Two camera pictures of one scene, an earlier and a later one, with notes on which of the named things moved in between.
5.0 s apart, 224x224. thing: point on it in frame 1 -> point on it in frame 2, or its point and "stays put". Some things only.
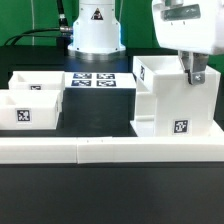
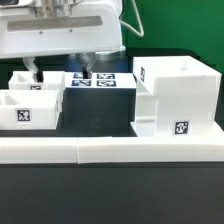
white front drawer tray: (30, 109) stays put
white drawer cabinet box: (168, 105) stays put
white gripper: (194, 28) -> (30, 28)
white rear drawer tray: (37, 80) stays put
